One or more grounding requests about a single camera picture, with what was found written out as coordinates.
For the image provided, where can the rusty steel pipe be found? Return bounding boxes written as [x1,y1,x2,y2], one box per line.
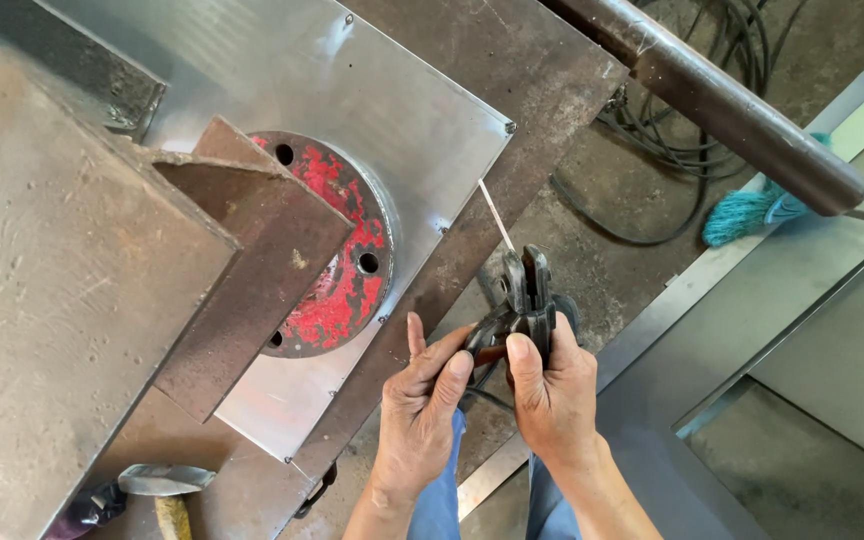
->
[540,0,864,217]

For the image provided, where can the black clamp handle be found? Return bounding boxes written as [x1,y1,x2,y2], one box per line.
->
[293,461,339,520]

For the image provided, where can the person's blue trousers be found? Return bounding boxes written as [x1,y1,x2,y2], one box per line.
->
[405,408,583,540]

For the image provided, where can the teal broom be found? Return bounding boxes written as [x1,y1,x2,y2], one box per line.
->
[702,133,864,249]

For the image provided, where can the grey welding rod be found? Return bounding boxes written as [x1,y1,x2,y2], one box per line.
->
[477,178,516,252]

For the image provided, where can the person's left hand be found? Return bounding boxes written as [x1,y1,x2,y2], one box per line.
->
[370,312,477,494]

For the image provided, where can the bundle of black cables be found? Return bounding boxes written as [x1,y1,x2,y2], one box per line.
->
[550,0,812,247]

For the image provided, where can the grey steel frame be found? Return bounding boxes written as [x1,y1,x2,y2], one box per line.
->
[458,26,864,540]

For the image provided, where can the red painted steel flange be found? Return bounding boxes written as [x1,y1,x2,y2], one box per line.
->
[248,131,396,359]

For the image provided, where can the person's right hand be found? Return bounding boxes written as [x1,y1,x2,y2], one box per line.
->
[505,312,607,471]

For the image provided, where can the shiny steel sheet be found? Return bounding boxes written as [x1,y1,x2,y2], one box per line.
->
[34,0,517,464]

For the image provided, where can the black holder cable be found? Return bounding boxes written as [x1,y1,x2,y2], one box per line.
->
[464,366,517,414]

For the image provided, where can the dark steel angle beam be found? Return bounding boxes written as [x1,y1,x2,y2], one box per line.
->
[0,0,168,142]

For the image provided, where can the rusty steel work table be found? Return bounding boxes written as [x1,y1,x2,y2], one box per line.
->
[83,0,632,540]

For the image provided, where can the black welding electrode holder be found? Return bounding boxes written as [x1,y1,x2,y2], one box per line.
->
[464,243,583,376]

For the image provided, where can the rusty welded steel bracket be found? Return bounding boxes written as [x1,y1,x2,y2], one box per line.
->
[0,46,356,540]

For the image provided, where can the hammer with wooden handle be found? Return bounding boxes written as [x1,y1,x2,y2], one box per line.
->
[117,463,217,540]

